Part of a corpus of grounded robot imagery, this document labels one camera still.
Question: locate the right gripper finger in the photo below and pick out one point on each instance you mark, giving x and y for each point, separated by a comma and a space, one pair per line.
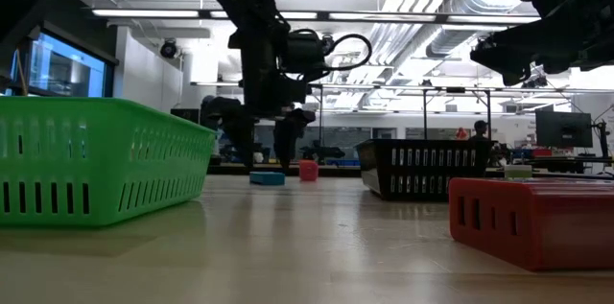
537, 30
513, 61

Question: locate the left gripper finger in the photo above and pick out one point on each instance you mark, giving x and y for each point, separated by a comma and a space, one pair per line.
230, 117
290, 133

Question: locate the small red cube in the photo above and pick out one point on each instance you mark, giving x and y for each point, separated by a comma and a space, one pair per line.
308, 170

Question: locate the teal box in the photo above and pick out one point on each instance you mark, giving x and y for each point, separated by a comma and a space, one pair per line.
266, 178

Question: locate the small pale box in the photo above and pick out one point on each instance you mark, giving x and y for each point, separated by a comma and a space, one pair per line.
518, 172

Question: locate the black plastic basket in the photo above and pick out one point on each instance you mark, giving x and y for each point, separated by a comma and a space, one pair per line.
432, 171

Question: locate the red slotted box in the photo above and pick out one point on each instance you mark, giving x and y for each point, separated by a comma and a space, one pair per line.
551, 227

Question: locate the black background screen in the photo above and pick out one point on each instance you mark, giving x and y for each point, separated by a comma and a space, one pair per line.
184, 116

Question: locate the dark background workbench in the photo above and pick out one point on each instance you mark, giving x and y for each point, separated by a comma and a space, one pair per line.
336, 170

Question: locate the person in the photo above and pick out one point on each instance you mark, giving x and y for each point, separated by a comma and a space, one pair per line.
480, 126

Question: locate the black computer monitor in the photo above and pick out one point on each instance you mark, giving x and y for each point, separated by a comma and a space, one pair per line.
563, 129

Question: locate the red round background object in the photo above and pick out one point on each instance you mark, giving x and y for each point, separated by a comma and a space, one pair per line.
461, 134

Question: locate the black round spotlight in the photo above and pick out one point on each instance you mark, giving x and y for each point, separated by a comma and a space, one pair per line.
169, 49

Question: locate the long ceiling light bar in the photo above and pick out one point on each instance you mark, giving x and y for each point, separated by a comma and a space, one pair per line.
384, 16

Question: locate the green plastic basket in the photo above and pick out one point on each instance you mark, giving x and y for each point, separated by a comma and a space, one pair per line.
105, 160

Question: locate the blue lit window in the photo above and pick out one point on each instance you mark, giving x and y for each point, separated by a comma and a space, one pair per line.
62, 69

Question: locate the black metal frame stand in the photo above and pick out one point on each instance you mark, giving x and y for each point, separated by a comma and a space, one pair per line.
320, 112
455, 89

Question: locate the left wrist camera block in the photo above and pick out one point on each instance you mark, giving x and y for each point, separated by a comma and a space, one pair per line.
307, 52

